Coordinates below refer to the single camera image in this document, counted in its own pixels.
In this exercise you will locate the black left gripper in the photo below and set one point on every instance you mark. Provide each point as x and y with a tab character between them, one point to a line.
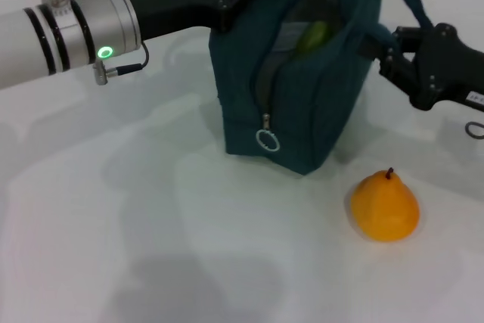
177	5

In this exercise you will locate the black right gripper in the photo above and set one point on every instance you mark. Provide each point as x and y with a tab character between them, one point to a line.
442	69

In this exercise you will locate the green cucumber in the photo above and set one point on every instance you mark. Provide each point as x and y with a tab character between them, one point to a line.
314	37

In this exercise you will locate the dark blue fabric bag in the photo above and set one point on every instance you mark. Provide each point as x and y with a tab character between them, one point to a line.
302	111

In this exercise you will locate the orange pear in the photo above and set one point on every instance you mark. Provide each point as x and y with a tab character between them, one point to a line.
383	209

